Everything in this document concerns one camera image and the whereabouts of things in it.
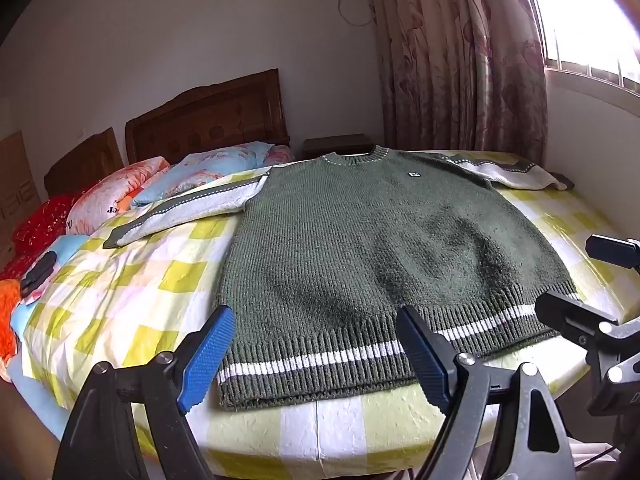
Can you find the small wooden headboard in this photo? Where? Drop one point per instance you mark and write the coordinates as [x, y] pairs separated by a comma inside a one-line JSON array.
[[85, 165]]

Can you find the large wooden headboard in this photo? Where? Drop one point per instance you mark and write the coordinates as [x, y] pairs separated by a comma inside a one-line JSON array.
[[210, 120]]

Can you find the dark wooden nightstand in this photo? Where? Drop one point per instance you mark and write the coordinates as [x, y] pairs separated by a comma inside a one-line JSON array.
[[335, 146]]

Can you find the brown cardboard box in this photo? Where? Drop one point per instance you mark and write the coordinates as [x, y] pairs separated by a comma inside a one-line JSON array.
[[17, 185]]

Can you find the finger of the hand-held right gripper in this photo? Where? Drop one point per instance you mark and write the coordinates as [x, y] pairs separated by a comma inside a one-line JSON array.
[[570, 312], [612, 250]]

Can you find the black object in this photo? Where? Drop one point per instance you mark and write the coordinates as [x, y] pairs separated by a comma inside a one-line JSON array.
[[37, 275]]

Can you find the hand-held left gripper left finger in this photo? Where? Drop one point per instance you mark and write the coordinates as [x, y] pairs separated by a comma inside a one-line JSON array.
[[207, 355]]

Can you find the pink floral quilt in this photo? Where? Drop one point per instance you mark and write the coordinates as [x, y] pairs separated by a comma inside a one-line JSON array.
[[110, 195]]

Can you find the yellow checked bedsheet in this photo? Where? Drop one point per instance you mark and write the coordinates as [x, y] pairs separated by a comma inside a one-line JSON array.
[[150, 285]]

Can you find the green knitted sweater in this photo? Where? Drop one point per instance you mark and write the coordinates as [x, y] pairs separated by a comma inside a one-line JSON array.
[[350, 240]]

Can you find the bright window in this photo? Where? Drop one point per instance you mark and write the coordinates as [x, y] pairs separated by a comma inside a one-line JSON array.
[[585, 15]]

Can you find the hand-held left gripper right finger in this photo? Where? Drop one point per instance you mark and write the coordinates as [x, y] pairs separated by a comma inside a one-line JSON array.
[[422, 355]]

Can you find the light blue sheet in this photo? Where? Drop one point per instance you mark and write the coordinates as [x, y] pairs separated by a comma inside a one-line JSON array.
[[70, 250]]

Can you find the blue floral quilt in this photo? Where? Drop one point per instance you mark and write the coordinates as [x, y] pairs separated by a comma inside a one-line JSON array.
[[205, 170]]

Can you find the red patterned cloth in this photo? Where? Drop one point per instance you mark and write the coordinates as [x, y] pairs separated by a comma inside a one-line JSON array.
[[40, 225]]

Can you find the pink floral pillow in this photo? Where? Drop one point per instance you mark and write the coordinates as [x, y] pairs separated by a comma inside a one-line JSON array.
[[281, 156]]

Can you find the orange cloth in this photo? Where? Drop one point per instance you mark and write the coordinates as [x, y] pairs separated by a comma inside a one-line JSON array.
[[7, 330]]

